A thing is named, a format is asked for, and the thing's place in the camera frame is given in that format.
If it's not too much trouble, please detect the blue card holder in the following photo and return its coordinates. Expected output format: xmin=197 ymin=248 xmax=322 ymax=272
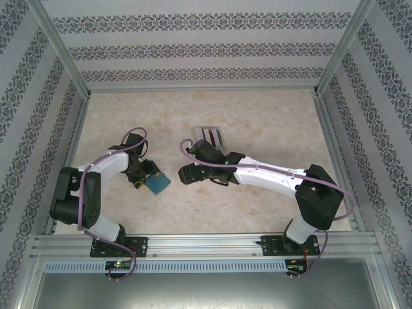
xmin=144 ymin=171 xmax=172 ymax=196

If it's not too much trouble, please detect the grey striped rectangular block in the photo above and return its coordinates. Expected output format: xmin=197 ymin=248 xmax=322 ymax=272
xmin=194 ymin=126 xmax=225 ymax=151

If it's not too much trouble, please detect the grey metal sheet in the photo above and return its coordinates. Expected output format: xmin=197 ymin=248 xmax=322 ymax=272
xmin=19 ymin=257 xmax=394 ymax=309

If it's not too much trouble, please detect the right gripper thin black cable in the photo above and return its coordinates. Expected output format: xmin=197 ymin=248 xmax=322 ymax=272
xmin=209 ymin=175 xmax=231 ymax=188

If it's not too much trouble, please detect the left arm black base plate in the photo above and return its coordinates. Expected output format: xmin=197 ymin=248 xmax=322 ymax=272
xmin=89 ymin=236 xmax=149 ymax=258

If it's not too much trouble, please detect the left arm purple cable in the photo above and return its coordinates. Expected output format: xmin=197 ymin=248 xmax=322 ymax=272
xmin=77 ymin=127 xmax=149 ymax=281

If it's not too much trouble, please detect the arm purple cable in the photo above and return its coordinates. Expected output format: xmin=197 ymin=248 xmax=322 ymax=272
xmin=77 ymin=127 xmax=149 ymax=281
xmin=179 ymin=138 xmax=359 ymax=281

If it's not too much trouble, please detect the aluminium mounting rail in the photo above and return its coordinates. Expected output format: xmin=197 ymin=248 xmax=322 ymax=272
xmin=30 ymin=230 xmax=383 ymax=259

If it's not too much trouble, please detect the aluminium side rail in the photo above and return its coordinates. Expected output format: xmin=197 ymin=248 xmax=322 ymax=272
xmin=314 ymin=94 xmax=367 ymax=231
xmin=43 ymin=95 xmax=91 ymax=236

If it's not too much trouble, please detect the slotted grey cable duct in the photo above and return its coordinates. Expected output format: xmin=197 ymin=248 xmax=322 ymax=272
xmin=43 ymin=259 xmax=287 ymax=273

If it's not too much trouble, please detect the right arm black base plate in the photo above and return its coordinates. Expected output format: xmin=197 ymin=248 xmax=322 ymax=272
xmin=261 ymin=234 xmax=321 ymax=258

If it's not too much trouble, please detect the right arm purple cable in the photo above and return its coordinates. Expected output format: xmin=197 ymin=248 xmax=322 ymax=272
xmin=179 ymin=138 xmax=359 ymax=281

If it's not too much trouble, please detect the aluminium frame post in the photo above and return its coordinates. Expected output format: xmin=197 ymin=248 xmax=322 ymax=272
xmin=27 ymin=0 xmax=92 ymax=98
xmin=314 ymin=0 xmax=377 ymax=97

